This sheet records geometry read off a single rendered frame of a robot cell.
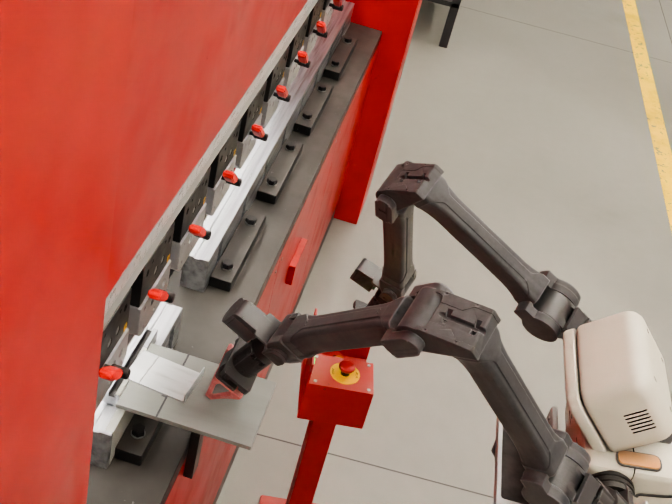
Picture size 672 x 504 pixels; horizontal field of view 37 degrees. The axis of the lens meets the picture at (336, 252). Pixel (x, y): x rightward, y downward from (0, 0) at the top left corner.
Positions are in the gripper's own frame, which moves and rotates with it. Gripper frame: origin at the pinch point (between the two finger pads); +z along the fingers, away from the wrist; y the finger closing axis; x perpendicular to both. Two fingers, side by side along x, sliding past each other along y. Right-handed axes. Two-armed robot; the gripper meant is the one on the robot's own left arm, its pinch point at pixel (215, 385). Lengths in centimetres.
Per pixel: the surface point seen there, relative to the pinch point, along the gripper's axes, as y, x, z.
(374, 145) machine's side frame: -213, 38, 52
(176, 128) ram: 3, -40, -40
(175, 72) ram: 7, -46, -51
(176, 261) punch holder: -8.6, -21.4, -9.9
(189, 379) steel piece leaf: -0.8, -3.8, 3.9
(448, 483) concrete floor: -88, 108, 55
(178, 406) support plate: 6.5, -3.4, 3.8
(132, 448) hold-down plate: 11.5, -4.0, 15.2
